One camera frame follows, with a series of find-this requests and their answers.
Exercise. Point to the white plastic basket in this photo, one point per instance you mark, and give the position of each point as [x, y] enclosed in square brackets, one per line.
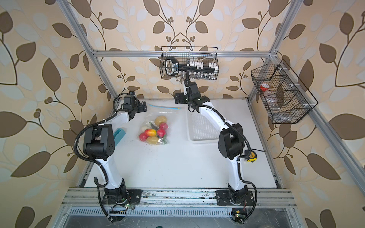
[199, 129]

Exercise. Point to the teal block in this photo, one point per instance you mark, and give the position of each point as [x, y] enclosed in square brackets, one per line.
[119, 135]

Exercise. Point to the back wire basket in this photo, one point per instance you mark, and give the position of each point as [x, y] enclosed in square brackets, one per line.
[204, 54]

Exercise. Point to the yellow black tape measure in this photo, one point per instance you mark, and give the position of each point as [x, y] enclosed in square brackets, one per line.
[252, 157]

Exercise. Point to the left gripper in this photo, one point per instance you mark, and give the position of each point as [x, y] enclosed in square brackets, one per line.
[141, 109]

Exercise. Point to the aluminium front rail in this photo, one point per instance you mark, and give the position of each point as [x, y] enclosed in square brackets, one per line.
[209, 198]

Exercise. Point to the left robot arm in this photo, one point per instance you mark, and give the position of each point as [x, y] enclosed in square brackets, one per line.
[96, 143]

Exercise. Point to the clear zip top bag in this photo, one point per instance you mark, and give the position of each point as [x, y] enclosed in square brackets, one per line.
[153, 111]

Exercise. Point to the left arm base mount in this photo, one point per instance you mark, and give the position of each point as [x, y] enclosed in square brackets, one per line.
[122, 198]

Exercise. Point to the side wire basket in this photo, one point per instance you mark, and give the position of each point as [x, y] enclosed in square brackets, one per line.
[288, 100]

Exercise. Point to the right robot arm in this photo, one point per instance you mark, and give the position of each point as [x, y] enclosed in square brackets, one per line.
[232, 144]

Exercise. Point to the green leafy vegetable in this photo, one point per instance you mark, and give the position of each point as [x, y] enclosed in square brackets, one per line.
[163, 141]

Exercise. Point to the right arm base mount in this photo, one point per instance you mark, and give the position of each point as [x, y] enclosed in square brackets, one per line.
[230, 198]

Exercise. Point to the small red apple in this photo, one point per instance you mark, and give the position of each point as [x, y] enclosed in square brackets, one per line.
[163, 126]

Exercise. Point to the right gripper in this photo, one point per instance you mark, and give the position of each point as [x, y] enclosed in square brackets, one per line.
[181, 95]

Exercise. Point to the black tool in basket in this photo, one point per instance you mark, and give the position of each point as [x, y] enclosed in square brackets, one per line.
[173, 67]

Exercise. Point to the red white item in basket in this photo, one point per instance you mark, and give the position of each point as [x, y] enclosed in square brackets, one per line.
[264, 87]

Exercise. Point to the red yellow mango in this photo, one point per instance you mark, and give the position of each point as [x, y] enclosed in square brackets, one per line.
[150, 132]

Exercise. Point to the yellow potato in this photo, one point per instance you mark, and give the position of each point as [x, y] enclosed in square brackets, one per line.
[153, 140]
[160, 119]

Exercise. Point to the white green cucumber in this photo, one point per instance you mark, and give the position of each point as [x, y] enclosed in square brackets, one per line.
[144, 128]

